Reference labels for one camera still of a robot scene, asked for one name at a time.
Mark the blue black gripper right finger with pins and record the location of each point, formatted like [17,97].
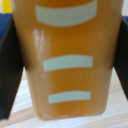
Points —
[122,60]

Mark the blue black gripper left finger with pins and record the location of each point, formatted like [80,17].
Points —
[9,66]

